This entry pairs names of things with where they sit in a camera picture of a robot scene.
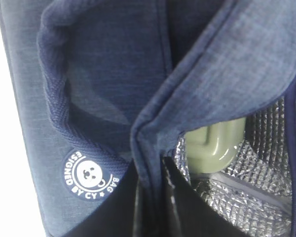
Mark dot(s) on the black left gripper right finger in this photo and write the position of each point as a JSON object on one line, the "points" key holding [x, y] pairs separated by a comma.
{"points": [[188, 215]]}

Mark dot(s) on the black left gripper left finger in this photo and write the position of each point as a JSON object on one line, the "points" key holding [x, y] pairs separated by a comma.
{"points": [[72, 212]]}

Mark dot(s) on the glass container with green lid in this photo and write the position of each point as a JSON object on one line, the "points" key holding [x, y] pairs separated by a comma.
{"points": [[211, 149]]}

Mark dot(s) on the dark navy lunch bag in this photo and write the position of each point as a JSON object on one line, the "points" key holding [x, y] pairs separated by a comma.
{"points": [[103, 84]]}

